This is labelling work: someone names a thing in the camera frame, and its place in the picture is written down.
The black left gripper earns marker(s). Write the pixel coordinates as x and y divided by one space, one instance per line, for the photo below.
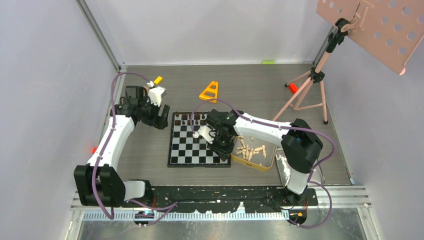
158 122

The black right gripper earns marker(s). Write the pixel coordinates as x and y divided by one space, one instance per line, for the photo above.
224 153

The gold tin box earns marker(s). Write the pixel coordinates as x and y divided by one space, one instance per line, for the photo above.
253 152

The black white chess board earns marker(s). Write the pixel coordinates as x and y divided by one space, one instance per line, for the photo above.
185 151

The orange triangular plastic frame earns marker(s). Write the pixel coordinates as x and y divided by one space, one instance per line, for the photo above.
210 93

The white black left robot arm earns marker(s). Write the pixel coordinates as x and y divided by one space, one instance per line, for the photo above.
98 179

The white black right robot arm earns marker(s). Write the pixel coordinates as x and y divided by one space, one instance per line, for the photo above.
300 144

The yellow rectangular block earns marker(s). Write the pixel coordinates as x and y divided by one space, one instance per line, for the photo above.
158 80

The silver tin lid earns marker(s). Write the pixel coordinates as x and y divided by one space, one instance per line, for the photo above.
284 169

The red block near stand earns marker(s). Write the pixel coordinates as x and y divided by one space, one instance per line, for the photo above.
293 88

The pink music stand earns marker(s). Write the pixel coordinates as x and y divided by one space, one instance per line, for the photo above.
389 30

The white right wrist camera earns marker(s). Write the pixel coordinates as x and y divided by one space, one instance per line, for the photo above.
205 132

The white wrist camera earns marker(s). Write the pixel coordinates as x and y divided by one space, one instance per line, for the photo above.
205 132
155 94

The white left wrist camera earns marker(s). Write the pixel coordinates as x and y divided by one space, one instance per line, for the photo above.
155 94

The green block at wall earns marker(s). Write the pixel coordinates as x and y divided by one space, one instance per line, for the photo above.
268 62

